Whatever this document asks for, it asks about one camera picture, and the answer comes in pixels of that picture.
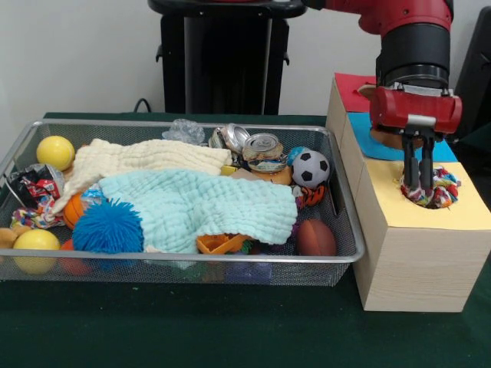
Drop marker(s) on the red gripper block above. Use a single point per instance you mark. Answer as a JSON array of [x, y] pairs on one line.
[[395, 109]]

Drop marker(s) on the colourful patterned cloth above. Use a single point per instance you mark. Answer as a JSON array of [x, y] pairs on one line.
[[445, 188]]

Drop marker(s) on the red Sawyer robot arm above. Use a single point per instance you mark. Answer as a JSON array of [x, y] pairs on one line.
[[416, 50]]

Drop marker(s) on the wooden box with three holes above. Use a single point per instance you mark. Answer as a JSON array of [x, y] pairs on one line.
[[422, 268]]

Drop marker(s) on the shallow mesh bin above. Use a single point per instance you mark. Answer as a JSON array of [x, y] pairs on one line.
[[192, 272]]

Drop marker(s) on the black upright panel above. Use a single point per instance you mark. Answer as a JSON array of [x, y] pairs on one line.
[[475, 76]]

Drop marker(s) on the small soccer ball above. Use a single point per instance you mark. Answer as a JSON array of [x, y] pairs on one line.
[[310, 168]]

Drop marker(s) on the brown toy football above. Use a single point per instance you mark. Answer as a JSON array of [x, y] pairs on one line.
[[316, 237]]

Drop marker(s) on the crushed can with printed label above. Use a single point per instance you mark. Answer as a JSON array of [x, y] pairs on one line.
[[262, 151]]

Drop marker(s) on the crushed silver can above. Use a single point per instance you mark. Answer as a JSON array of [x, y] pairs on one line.
[[234, 136]]

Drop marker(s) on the light blue muslin cloth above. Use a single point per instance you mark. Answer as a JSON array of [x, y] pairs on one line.
[[199, 203]]

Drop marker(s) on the dark green tablecloth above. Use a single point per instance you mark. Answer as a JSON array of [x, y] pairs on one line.
[[230, 326]]

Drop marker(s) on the cream muslin cloth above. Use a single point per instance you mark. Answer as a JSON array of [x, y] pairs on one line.
[[153, 157]]

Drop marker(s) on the blue spiky ball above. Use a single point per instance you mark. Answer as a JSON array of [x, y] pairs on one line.
[[107, 230]]

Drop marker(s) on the small orange basketball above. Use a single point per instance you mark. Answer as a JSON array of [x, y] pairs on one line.
[[73, 211]]

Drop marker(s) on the yellow ball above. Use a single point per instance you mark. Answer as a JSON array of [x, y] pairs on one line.
[[55, 152], [36, 241]]

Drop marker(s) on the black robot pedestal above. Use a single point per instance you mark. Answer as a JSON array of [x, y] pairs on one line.
[[230, 57]]

